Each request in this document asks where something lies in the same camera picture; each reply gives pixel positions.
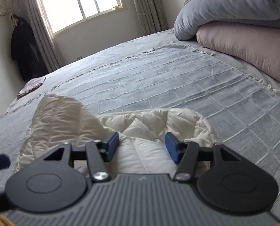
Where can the grey curtain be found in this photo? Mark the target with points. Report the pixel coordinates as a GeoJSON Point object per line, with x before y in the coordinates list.
{"type": "Point", "coordinates": [33, 12]}
{"type": "Point", "coordinates": [150, 16]}

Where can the grey folded blanket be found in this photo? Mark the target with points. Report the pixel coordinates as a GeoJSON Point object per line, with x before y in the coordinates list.
{"type": "Point", "coordinates": [199, 12]}

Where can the pink folded duvet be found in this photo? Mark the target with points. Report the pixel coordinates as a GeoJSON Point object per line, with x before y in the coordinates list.
{"type": "Point", "coordinates": [256, 45]}

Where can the white quilted down coat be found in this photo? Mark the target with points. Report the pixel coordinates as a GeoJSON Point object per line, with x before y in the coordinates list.
{"type": "Point", "coordinates": [59, 119]}

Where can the right grey curtain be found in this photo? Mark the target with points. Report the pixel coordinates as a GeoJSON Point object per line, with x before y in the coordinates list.
{"type": "Point", "coordinates": [150, 16]}

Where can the dark hanging clothes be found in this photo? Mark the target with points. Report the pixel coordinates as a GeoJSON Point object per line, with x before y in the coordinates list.
{"type": "Point", "coordinates": [24, 50]}

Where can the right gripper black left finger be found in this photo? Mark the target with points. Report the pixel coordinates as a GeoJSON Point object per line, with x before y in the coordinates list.
{"type": "Point", "coordinates": [61, 177]}

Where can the left grey curtain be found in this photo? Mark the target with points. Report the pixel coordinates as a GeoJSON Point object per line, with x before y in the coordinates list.
{"type": "Point", "coordinates": [33, 12]}

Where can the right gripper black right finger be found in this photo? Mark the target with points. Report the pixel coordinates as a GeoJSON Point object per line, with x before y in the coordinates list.
{"type": "Point", "coordinates": [225, 180]}

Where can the grey checked bedspread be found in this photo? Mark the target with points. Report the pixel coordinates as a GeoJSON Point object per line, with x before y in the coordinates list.
{"type": "Point", "coordinates": [158, 71]}

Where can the window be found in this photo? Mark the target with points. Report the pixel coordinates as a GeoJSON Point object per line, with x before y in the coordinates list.
{"type": "Point", "coordinates": [62, 14]}

